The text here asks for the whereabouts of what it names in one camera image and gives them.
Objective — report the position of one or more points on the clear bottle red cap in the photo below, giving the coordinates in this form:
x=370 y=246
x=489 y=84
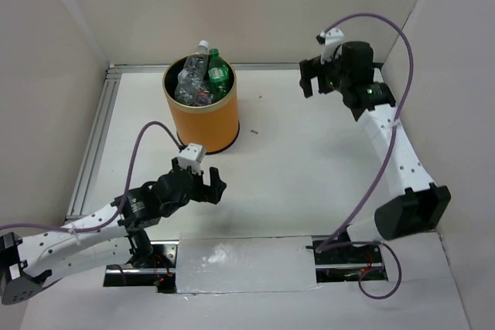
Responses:
x=204 y=98

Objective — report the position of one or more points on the large clear crushed bottle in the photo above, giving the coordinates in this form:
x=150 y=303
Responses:
x=188 y=84

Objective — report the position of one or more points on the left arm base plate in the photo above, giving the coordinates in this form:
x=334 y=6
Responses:
x=158 y=272

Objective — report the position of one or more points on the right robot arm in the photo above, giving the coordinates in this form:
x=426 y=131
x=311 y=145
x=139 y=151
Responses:
x=417 y=202

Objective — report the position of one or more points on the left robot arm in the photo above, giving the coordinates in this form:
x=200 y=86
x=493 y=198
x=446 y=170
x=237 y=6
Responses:
x=113 y=235

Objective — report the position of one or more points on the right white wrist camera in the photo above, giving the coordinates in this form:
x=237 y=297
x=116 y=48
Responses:
x=330 y=41

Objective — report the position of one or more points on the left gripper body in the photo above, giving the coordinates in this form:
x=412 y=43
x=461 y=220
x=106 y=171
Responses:
x=194 y=192

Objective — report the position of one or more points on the green bottle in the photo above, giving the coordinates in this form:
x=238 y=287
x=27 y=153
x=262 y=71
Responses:
x=218 y=73

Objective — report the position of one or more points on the orange cylindrical bin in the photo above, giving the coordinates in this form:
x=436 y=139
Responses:
x=216 y=126

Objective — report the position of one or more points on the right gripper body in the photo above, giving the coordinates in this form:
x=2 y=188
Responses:
x=336 y=78

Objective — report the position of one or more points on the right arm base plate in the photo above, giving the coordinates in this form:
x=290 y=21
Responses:
x=346 y=264

